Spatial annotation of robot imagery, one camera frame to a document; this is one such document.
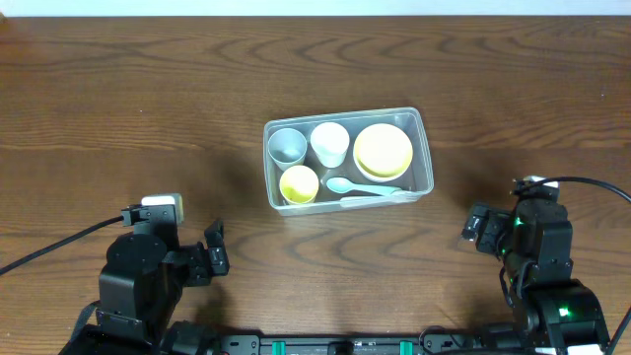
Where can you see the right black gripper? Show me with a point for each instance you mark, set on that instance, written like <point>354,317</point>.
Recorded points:
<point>482,227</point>

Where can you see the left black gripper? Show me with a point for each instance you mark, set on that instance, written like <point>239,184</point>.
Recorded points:
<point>212,254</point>

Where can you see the white plastic fork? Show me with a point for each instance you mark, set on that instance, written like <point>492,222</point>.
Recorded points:
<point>397,195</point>

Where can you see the white plastic bowl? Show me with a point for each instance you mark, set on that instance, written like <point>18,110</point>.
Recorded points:
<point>373,178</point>

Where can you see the yellow plastic bowl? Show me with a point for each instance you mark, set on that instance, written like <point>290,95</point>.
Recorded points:
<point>382,149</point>

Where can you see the yellow plastic cup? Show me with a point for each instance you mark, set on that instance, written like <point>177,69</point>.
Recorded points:
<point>299,185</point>

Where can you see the grey plastic cup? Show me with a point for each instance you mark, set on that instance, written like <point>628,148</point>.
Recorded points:
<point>287,147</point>

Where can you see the pale green plastic spoon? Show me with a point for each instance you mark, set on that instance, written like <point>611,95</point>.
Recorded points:
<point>343,185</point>

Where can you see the clear plastic storage container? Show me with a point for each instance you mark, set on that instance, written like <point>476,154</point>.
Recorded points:
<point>418,178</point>

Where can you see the white plastic cup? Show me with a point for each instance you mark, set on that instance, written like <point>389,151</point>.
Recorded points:
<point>330,142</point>

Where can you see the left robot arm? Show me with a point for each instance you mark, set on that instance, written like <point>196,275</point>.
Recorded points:
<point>145,274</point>

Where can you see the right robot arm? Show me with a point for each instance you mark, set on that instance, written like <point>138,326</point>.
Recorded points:
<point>533,241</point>

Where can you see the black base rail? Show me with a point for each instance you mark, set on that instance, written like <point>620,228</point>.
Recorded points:
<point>431,342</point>

